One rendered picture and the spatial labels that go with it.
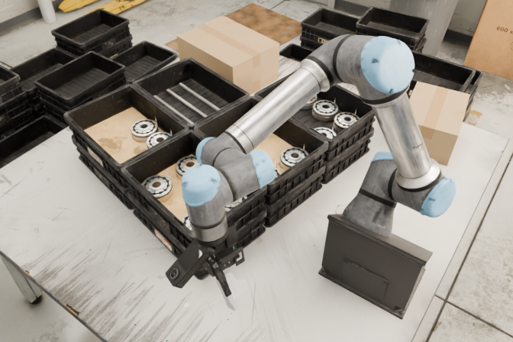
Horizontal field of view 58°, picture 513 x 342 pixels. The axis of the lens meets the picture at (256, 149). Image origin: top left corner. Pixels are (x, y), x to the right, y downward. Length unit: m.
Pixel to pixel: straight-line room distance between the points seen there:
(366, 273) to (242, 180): 0.63
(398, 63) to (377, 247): 0.52
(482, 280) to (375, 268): 1.26
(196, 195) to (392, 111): 0.50
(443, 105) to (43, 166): 1.63
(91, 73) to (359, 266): 2.04
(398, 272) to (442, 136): 0.72
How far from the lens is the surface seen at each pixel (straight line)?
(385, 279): 1.42
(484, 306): 2.53
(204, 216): 0.92
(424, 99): 2.06
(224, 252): 1.04
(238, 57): 2.14
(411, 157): 1.22
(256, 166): 0.93
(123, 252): 1.66
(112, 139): 1.87
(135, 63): 3.19
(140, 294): 1.55
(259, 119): 1.06
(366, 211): 1.38
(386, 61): 1.04
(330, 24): 3.60
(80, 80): 2.91
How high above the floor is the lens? 2.00
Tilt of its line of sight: 42 degrees down
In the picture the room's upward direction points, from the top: straight up
